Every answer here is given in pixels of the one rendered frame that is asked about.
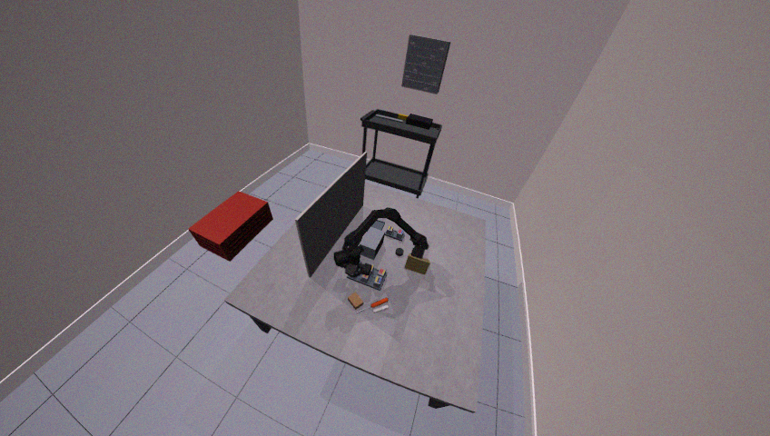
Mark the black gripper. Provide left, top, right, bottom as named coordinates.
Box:
left=338, top=260, right=372, bottom=276

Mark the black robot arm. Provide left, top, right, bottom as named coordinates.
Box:
left=334, top=207, right=429, bottom=277

